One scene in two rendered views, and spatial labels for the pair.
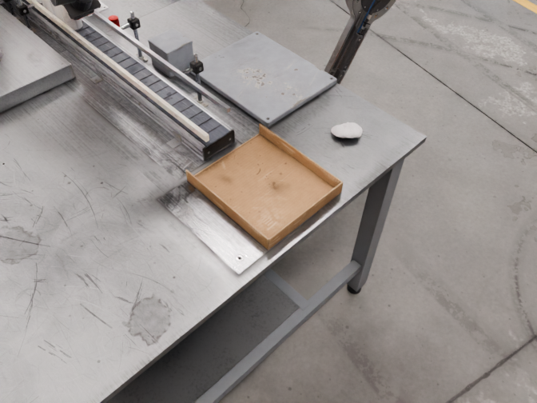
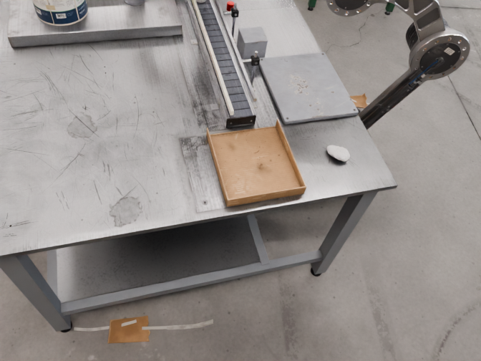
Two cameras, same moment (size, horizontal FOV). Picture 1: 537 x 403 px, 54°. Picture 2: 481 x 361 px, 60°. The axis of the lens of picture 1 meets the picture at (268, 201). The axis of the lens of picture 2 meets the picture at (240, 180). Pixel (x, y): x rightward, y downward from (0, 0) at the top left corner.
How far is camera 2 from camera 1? 0.33 m
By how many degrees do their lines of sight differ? 15
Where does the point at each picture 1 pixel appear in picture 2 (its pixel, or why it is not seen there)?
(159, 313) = (133, 210)
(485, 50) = not seen: outside the picture
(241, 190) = (236, 159)
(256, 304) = (232, 243)
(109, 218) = (143, 137)
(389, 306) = (333, 298)
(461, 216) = (434, 263)
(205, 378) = (172, 273)
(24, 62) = (154, 12)
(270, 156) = (272, 145)
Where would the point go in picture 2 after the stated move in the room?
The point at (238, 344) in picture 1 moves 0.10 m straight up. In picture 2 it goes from (205, 263) to (206, 253)
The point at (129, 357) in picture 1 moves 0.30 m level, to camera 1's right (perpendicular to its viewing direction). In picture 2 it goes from (99, 226) to (185, 280)
